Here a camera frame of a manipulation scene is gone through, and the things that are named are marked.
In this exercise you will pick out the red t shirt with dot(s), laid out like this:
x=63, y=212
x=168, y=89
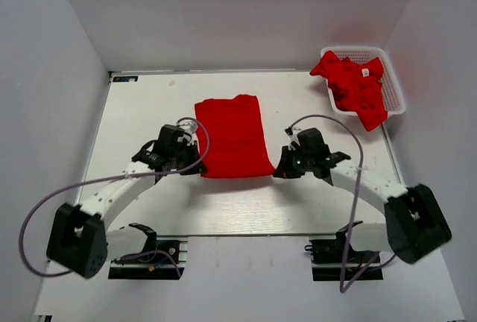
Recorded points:
x=232, y=138

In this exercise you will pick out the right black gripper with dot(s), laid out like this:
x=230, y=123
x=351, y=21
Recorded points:
x=285, y=169

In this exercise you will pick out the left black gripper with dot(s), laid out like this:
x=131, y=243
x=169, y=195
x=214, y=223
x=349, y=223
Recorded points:
x=197, y=165

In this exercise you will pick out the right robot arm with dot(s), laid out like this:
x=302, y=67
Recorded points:
x=414, y=224

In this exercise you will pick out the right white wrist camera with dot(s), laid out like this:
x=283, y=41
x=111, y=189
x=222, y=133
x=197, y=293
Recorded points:
x=291, y=132

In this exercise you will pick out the blue table label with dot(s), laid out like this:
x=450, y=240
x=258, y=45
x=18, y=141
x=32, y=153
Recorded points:
x=125, y=79

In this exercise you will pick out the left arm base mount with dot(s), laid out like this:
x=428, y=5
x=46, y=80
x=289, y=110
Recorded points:
x=166, y=261

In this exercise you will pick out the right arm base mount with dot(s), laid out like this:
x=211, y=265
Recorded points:
x=326, y=258

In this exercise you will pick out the red t shirts pile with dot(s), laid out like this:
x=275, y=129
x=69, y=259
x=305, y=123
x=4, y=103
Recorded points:
x=355, y=87

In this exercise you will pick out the white plastic basket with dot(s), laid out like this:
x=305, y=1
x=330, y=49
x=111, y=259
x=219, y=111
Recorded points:
x=391, y=92

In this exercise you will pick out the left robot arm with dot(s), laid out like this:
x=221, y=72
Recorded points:
x=81, y=239

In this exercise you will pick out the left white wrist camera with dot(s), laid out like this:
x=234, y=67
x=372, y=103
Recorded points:
x=189, y=130

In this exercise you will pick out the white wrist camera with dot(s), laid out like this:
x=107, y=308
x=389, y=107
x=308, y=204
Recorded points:
x=189, y=130
x=291, y=132

